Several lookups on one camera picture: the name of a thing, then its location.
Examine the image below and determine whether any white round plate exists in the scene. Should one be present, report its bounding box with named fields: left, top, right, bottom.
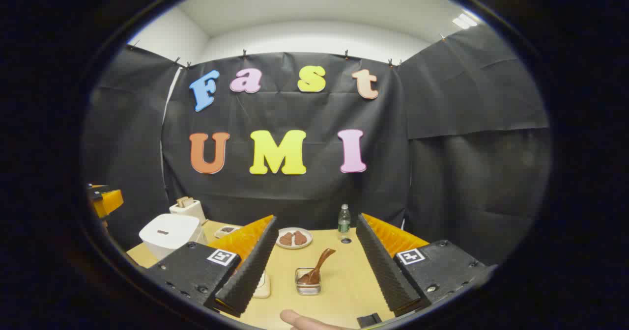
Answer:
left=275, top=227, right=314, bottom=249

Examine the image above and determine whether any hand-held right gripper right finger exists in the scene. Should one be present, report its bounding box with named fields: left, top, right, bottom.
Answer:
left=356, top=213, right=492, bottom=317

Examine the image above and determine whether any white rice cooker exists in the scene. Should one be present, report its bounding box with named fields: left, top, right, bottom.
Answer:
left=139, top=214, right=204, bottom=261

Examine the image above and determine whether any white toaster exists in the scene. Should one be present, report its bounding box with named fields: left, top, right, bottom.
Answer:
left=169, top=196, right=207, bottom=225

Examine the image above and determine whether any clear chopstick holder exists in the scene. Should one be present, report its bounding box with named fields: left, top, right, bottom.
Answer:
left=295, top=267, right=322, bottom=296

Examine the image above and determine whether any small ceiling light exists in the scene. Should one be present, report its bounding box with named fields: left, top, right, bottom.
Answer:
left=452, top=12, right=478, bottom=30

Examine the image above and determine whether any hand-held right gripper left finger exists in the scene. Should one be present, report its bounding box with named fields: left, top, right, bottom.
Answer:
left=145, top=215, right=279, bottom=318

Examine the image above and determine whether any black backdrop cloth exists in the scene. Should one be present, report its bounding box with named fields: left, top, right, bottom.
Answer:
left=81, top=23, right=551, bottom=267

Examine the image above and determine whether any brown wooden spoon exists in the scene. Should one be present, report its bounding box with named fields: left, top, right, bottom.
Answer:
left=297, top=248, right=337, bottom=285

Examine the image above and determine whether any clear plastic water bottle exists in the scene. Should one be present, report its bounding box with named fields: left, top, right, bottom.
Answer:
left=338, top=204, right=351, bottom=242

